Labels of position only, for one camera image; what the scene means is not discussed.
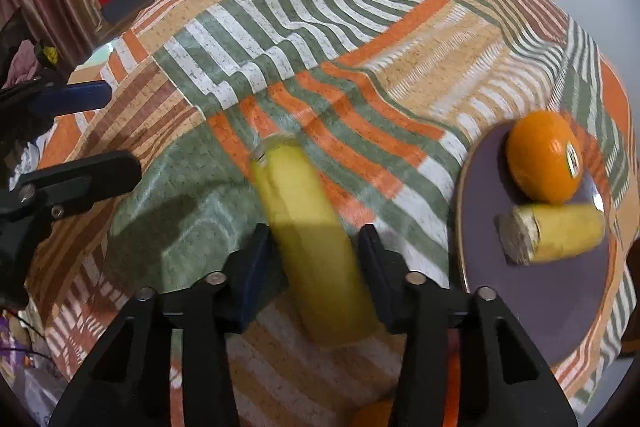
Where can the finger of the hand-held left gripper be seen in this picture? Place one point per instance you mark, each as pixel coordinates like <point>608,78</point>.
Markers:
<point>75,97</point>
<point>95,174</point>

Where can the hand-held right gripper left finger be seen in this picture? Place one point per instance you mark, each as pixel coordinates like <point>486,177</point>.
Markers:
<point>254,268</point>

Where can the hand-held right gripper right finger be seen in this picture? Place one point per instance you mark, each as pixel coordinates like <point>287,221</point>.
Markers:
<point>372,267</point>

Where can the yellow banana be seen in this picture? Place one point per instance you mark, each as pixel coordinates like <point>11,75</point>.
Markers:
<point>312,242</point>

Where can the purple plate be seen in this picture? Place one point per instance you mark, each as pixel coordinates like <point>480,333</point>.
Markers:
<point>525,277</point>

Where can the small orange fruit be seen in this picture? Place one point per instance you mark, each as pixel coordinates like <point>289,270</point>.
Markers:
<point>372,416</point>

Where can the yellow corn cob piece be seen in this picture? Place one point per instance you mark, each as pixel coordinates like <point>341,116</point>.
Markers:
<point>552,232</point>

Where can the striped patchwork tablecloth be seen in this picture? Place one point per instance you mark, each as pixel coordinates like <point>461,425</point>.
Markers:
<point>325,72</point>

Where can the orange with sticker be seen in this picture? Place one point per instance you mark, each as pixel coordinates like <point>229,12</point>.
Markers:
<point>545,156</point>

